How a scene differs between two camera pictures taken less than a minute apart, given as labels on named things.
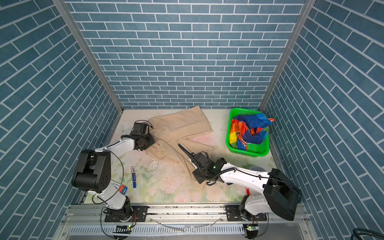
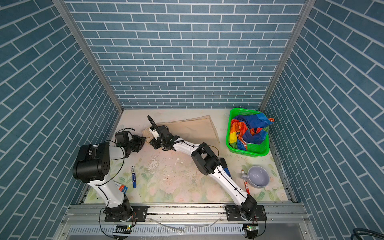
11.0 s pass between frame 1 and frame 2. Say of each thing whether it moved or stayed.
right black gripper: moved
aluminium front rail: stayed
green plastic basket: stayed
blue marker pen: stayed
